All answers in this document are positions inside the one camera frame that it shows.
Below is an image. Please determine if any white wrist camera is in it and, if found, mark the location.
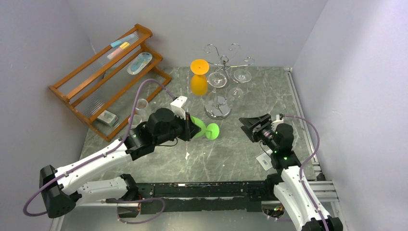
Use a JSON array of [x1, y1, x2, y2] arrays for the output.
[[170, 96, 190, 120], [271, 114, 284, 129]]

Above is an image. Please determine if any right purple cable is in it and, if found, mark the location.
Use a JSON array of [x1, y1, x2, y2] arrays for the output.
[[282, 115, 331, 231]]

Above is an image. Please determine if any green plastic wine glass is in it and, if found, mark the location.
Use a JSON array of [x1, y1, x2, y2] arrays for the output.
[[191, 116, 220, 140]]

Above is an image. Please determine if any purple cable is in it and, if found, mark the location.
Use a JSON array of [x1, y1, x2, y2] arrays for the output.
[[23, 78, 178, 218], [282, 115, 331, 231]]

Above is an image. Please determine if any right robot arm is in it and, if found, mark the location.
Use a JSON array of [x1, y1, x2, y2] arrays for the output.
[[239, 114, 344, 231]]

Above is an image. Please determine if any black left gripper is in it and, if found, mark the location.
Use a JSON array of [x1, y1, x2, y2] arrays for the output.
[[155, 111, 202, 147]]

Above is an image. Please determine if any white paper label card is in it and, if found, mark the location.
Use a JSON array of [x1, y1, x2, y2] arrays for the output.
[[256, 153, 273, 171]]

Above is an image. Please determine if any clear wine glass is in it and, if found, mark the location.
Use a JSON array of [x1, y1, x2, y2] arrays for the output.
[[227, 69, 252, 109], [207, 72, 227, 102]]

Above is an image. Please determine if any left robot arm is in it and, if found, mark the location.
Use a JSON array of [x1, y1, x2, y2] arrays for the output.
[[39, 108, 202, 218]]

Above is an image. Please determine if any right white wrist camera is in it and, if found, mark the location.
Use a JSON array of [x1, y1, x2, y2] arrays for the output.
[[271, 114, 284, 129]]

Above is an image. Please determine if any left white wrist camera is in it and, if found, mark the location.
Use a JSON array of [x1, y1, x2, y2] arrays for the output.
[[170, 96, 190, 120]]

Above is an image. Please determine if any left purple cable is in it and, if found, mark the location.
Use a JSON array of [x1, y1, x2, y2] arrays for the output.
[[23, 78, 178, 218]]

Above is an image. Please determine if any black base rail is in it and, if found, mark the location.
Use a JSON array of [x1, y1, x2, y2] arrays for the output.
[[105, 181, 295, 215]]

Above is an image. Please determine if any wooden shelf rack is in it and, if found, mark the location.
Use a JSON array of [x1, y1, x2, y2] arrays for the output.
[[49, 24, 172, 142]]

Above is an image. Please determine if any small teal white box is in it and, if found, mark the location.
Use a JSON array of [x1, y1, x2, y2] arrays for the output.
[[97, 110, 118, 127]]

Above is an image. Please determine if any small clear glass cup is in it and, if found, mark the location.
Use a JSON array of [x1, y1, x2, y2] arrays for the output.
[[135, 99, 150, 117]]

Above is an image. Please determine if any blue toothbrush package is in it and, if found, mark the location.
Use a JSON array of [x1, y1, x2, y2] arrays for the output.
[[127, 52, 153, 75]]

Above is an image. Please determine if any chrome wine glass rack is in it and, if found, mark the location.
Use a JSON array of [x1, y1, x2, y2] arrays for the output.
[[204, 44, 255, 120]]

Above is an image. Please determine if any orange plastic wine glass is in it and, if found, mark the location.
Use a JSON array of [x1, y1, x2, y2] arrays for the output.
[[190, 59, 209, 96]]

